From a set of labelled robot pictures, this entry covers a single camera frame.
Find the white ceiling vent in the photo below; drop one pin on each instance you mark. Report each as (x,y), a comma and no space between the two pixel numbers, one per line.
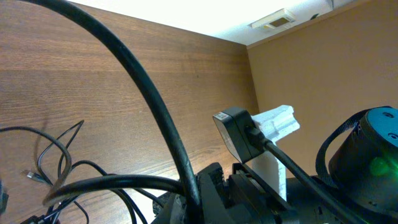
(277,20)

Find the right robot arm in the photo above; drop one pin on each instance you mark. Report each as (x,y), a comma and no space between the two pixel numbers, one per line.
(355,180)

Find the black cable white plug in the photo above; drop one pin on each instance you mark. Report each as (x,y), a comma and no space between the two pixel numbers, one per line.
(52,215)

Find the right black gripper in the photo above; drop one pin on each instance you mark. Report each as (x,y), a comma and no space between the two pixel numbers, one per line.
(241,198)

